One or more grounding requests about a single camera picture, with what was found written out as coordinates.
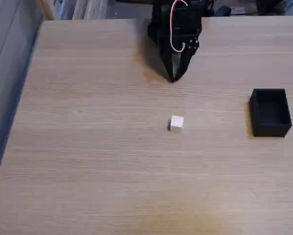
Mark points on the small black device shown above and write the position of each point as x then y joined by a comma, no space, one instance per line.
222,11

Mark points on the white block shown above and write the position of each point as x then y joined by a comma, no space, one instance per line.
177,123

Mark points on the light wooden beam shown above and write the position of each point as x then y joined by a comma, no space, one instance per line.
46,9

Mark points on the black open box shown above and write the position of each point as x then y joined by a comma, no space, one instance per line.
271,127

